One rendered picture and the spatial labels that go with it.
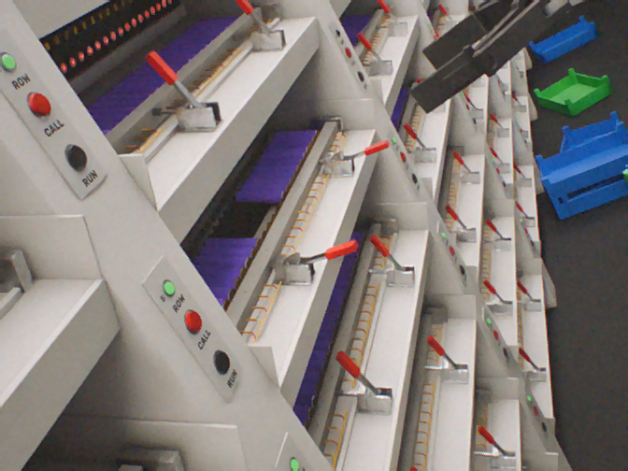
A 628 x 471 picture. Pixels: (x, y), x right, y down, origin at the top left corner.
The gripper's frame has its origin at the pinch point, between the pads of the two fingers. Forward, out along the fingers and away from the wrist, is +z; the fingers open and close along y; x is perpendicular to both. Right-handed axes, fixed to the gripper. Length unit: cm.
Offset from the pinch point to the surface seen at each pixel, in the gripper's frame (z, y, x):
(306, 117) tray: 28.2, 30.2, -0.2
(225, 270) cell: 28.0, -13.6, -1.2
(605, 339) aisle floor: 29, 81, -99
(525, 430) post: 36, 31, -74
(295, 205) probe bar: 23.8, 0.7, -3.4
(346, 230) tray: 21.8, 2.4, -10.4
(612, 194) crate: 17, 148, -100
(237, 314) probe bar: 24.2, -22.3, -3.2
